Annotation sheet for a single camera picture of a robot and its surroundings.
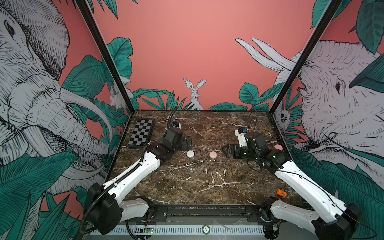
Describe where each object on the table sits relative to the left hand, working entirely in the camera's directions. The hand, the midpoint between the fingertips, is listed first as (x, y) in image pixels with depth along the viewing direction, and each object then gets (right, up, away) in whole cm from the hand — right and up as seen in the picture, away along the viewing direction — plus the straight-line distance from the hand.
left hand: (185, 138), depth 80 cm
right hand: (+22, -4, -6) cm, 23 cm away
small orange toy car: (+52, -30, 0) cm, 61 cm away
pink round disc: (+17, -12, +16) cm, 26 cm away
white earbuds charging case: (+2, -12, +16) cm, 20 cm away
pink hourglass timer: (+57, -7, +10) cm, 58 cm away
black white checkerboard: (-32, +1, +22) cm, 39 cm away
